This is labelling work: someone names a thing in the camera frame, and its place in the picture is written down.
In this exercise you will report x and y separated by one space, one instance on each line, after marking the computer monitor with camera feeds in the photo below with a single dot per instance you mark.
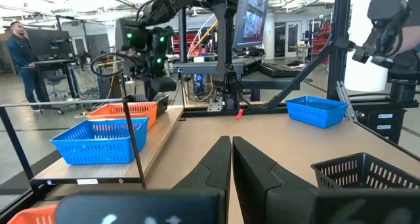
252 17

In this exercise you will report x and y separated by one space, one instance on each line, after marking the red tool cabinet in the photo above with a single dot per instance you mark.
323 40

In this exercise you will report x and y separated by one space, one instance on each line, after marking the red rack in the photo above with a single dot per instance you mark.
192 41

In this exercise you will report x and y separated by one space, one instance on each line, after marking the wooden shelf with black frame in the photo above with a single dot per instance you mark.
157 142

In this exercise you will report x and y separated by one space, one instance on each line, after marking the silver aluminium bar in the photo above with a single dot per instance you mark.
344 99

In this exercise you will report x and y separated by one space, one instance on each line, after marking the grey office chair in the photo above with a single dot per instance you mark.
55 82

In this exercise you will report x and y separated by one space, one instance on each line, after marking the blue plastic basket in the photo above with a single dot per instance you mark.
98 151
315 117

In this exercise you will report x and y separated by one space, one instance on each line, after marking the person's forearm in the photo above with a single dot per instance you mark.
413 38

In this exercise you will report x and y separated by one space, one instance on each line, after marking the silver angle bracket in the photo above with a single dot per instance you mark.
215 105

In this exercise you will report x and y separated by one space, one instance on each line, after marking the grey door with window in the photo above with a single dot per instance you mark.
293 40

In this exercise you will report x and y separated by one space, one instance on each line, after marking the small red tag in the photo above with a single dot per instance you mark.
239 114

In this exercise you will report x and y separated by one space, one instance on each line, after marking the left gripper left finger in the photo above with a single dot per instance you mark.
216 171

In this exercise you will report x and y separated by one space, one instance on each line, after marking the black plastic basket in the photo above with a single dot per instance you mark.
361 166
163 104

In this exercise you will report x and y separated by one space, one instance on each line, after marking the black standing desk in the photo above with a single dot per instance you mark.
52 65

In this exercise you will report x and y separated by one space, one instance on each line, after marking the computer tower with blue lights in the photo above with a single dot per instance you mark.
199 82

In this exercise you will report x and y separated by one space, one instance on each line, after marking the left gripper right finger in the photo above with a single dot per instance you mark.
256 171

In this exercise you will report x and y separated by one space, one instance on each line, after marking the orange plastic basket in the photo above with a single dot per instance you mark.
29 215
115 110

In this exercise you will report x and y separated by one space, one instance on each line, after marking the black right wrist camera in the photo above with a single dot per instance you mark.
131 35

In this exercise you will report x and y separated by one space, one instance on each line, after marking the person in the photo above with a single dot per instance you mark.
23 53

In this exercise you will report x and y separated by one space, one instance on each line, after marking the black controller box white labels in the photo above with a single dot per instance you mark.
370 125

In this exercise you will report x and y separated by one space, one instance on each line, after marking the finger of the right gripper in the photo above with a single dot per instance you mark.
160 84

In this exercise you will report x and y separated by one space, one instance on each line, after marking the grey desk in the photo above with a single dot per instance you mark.
203 67

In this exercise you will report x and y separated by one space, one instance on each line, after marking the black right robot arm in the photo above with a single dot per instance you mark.
226 36

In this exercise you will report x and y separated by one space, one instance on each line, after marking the black aluminium rig frame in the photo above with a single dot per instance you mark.
339 36

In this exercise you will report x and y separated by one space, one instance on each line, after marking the dark computer monitor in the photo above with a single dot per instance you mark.
49 43

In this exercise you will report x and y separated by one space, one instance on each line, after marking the black keyboard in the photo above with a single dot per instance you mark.
279 71

